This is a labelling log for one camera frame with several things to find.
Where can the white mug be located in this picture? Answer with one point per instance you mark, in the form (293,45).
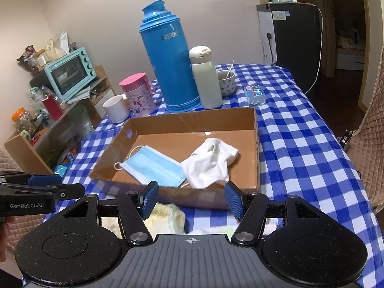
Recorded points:
(116,109)

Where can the cardboard box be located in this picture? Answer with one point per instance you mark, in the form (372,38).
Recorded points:
(195,123)

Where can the white insulated bottle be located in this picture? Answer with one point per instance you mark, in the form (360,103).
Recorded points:
(207,81)

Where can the blue tissue pack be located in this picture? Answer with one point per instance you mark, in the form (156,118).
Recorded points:
(255,95)

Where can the person's left hand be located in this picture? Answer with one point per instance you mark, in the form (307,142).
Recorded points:
(4,240)

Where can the black fridge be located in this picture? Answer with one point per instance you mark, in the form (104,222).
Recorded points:
(297,51)

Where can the orange lid jar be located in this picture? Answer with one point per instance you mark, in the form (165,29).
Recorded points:
(24,123)

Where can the red canister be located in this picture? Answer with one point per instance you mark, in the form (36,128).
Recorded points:
(52,108)

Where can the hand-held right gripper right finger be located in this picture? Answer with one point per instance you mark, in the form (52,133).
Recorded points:
(235,201)

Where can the teal toaster oven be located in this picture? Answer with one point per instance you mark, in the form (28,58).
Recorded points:
(69,72)

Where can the booklet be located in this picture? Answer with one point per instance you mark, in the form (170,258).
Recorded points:
(79,94)

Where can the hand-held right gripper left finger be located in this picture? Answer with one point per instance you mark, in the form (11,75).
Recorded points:
(149,199)

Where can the blue face mask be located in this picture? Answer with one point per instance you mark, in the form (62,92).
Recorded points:
(153,165)

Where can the metal spoon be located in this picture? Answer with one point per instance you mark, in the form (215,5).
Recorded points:
(230,69)

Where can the blue snack packet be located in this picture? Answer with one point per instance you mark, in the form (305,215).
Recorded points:
(61,171)

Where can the yellow fluffy towel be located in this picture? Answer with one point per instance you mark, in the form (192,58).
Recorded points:
(168,219)

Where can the black clip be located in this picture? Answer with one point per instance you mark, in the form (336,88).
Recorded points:
(346,138)

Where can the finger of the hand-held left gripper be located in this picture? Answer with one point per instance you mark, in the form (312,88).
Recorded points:
(45,180)
(69,192)

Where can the dark snack bag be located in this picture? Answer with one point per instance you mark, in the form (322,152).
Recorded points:
(26,57)

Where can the wooden shelf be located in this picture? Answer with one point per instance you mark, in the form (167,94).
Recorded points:
(21,153)

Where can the quilted beige chair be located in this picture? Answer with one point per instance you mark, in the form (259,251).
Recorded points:
(24,229)
(369,144)

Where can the patterned ceramic cup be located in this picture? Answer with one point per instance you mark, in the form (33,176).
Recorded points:
(226,87)

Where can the blue thermos flask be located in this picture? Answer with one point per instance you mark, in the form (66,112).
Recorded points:
(168,60)

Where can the pink cartoon cup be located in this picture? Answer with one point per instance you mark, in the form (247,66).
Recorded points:
(139,99)

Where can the blue white checkered tablecloth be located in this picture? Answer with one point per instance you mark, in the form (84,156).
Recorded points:
(300,156)

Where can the white cloth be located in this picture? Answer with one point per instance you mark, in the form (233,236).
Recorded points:
(207,165)

